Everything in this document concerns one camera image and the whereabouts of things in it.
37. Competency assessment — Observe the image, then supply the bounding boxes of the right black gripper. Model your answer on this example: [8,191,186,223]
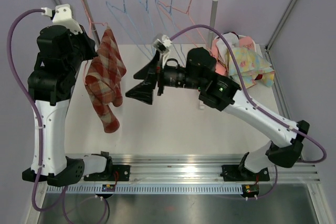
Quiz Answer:
[128,49,206,104]

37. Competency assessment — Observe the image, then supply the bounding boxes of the pink wire hanger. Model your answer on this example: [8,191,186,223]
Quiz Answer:
[159,0,209,50]
[79,0,111,86]

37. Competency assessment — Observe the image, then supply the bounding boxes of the brown plaid garment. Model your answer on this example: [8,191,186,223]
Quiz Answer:
[85,26,127,133]

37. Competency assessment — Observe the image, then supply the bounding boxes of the blue wire hanger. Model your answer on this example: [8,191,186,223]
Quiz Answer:
[106,0,154,60]
[154,0,190,65]
[138,0,157,52]

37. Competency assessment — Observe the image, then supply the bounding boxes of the white garment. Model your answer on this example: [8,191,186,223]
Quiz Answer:
[215,32,239,56]

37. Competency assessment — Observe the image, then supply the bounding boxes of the floral pastel garment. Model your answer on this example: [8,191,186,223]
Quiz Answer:
[232,47,275,89]

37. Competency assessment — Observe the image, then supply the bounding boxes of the salmon pink skirt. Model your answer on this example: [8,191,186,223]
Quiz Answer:
[211,36,257,76]

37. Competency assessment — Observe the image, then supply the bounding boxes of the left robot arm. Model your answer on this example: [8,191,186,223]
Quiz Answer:
[22,25,114,187]

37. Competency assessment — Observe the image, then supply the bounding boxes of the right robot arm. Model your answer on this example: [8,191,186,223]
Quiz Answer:
[125,48,310,181]

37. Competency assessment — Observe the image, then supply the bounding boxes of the white plastic basket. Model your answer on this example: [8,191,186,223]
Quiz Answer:
[214,32,260,52]

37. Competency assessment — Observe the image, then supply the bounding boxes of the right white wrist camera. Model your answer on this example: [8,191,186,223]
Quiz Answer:
[152,34,173,68]

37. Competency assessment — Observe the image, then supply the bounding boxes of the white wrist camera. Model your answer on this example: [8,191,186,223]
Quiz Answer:
[152,34,173,68]
[41,4,83,35]

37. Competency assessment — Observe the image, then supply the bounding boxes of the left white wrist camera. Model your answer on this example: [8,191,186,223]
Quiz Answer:
[41,4,83,35]

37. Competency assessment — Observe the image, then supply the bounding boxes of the aluminium mounting rail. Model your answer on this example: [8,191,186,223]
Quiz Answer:
[36,154,321,184]

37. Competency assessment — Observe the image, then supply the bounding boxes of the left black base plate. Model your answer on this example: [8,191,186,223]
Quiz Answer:
[83,164,131,182]

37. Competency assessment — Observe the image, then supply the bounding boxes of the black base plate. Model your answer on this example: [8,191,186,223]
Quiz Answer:
[83,164,131,182]
[221,165,270,182]

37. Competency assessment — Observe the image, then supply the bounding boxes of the white slotted cable duct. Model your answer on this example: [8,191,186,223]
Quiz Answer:
[46,183,247,195]

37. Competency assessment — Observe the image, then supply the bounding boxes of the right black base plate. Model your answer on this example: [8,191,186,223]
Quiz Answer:
[221,165,270,182]

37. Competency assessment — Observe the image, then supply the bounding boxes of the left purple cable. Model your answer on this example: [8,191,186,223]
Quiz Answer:
[6,8,109,222]

